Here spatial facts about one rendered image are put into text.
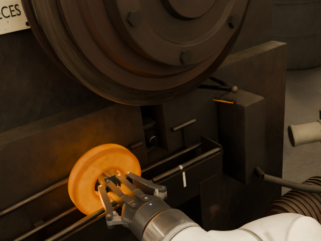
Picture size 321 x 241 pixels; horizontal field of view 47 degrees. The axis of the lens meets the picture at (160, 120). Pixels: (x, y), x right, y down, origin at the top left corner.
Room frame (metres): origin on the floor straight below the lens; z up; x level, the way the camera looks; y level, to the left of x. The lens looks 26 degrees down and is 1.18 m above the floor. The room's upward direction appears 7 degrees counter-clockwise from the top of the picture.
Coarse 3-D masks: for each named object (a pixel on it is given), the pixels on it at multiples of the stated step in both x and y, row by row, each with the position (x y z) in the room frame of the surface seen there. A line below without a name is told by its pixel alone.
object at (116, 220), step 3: (114, 213) 0.51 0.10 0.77; (117, 213) 0.52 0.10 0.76; (114, 216) 0.51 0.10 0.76; (117, 216) 0.51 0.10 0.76; (120, 216) 0.51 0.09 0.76; (114, 219) 0.50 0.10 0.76; (117, 219) 0.50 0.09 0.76; (120, 219) 0.50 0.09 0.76; (108, 222) 0.50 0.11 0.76; (111, 222) 0.50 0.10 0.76; (114, 222) 0.50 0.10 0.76; (117, 222) 0.50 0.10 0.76; (120, 222) 0.50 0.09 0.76; (123, 222) 0.50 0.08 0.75; (108, 225) 0.50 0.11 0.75
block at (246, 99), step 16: (224, 96) 0.88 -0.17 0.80; (240, 96) 0.87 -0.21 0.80; (256, 96) 0.85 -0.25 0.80; (224, 112) 0.87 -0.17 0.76; (240, 112) 0.82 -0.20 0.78; (256, 112) 0.82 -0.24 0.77; (224, 128) 0.87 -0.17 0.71; (240, 128) 0.82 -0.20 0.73; (256, 128) 0.82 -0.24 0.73; (224, 144) 0.87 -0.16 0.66; (240, 144) 0.82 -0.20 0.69; (256, 144) 0.82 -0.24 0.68; (224, 160) 0.87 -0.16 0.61; (240, 160) 0.82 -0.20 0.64; (256, 160) 0.82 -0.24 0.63; (240, 176) 0.82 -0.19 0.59; (256, 176) 0.82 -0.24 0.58
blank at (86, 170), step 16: (112, 144) 0.67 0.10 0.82; (80, 160) 0.63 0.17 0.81; (96, 160) 0.62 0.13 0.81; (112, 160) 0.64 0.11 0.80; (128, 160) 0.66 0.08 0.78; (80, 176) 0.60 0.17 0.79; (96, 176) 0.62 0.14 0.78; (80, 192) 0.60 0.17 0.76; (96, 192) 0.64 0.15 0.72; (80, 208) 0.60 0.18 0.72; (96, 208) 0.61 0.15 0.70
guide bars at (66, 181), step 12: (192, 120) 0.84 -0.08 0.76; (132, 144) 0.75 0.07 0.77; (192, 144) 0.82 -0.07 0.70; (192, 156) 0.81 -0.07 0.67; (144, 168) 0.74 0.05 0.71; (48, 192) 0.64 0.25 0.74; (24, 204) 0.61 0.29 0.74; (0, 216) 0.58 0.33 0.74; (36, 216) 0.62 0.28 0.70; (60, 216) 0.62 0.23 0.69; (36, 228) 0.60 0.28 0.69; (12, 240) 0.57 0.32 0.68
